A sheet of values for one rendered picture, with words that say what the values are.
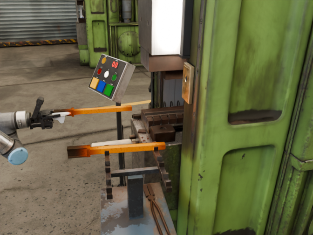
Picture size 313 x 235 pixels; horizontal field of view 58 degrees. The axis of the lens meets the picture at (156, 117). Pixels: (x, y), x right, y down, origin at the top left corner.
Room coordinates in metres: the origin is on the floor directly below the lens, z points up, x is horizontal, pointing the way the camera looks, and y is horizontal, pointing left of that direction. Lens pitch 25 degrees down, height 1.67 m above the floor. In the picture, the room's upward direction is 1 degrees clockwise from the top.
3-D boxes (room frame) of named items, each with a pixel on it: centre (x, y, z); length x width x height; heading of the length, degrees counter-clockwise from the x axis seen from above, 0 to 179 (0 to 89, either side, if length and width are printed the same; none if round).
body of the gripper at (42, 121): (1.34, 0.60, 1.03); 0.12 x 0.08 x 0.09; 104
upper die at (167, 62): (1.57, -0.13, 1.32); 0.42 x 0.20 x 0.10; 105
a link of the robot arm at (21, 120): (1.32, 0.68, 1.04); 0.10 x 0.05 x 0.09; 14
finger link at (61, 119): (1.35, 0.49, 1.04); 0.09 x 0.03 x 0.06; 102
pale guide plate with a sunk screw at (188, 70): (1.24, -0.14, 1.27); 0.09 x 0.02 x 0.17; 15
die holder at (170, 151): (1.52, -0.16, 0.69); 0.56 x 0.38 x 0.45; 105
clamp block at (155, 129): (1.35, -0.04, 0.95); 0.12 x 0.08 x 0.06; 105
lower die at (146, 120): (1.57, -0.13, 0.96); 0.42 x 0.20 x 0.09; 105
